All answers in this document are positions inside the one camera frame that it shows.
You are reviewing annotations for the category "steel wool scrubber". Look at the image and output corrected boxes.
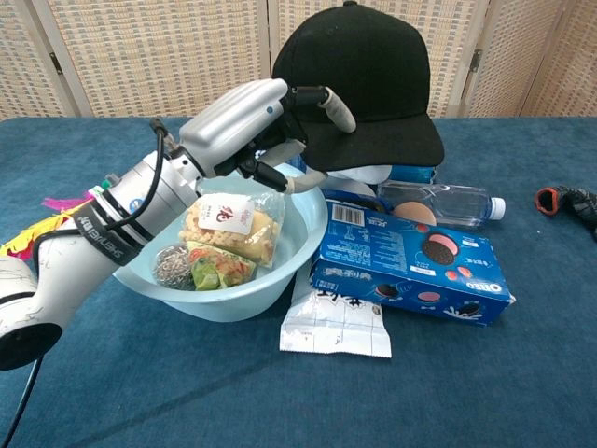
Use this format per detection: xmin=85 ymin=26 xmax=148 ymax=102
xmin=152 ymin=245 xmax=196 ymax=291

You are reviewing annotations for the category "blue table cloth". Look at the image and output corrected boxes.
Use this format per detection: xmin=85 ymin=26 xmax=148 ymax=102
xmin=0 ymin=116 xmax=597 ymax=448

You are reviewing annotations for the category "woven folding screen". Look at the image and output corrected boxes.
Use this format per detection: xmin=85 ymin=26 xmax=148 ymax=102
xmin=0 ymin=0 xmax=597 ymax=120

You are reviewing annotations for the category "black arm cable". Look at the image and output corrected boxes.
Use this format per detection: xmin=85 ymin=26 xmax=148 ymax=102
xmin=0 ymin=355 xmax=42 ymax=442

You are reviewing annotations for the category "green snack packet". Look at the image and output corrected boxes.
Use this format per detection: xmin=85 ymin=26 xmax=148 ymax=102
xmin=186 ymin=240 xmax=258 ymax=291

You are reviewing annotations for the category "clear bag of yellow snacks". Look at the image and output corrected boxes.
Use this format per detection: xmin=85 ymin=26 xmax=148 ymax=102
xmin=178 ymin=190 xmax=286 ymax=270

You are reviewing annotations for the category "light blue plastic basin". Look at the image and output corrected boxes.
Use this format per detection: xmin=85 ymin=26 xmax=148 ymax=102
xmin=113 ymin=161 xmax=329 ymax=323

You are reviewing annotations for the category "blue Oreo box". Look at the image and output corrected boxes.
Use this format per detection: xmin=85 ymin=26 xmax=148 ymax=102
xmin=310 ymin=199 xmax=517 ymax=328

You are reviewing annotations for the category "clear water bottle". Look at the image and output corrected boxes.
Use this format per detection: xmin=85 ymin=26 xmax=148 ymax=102
xmin=377 ymin=182 xmax=507 ymax=230

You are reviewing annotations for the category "white foam mannequin head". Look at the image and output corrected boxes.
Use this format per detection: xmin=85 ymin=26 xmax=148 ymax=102
xmin=326 ymin=162 xmax=396 ymax=186

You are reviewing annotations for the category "pink yellow feather shuttlecock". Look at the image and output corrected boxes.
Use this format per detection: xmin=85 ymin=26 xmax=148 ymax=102
xmin=0 ymin=185 xmax=113 ymax=259

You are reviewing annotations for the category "white snack packet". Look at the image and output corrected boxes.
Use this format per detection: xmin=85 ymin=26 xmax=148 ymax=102
xmin=278 ymin=270 xmax=393 ymax=358

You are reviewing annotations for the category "black baseball cap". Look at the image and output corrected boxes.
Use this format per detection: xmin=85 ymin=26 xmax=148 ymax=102
xmin=272 ymin=0 xmax=445 ymax=173

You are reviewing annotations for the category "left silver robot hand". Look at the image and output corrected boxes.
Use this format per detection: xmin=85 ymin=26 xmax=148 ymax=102
xmin=179 ymin=77 xmax=358 ymax=193

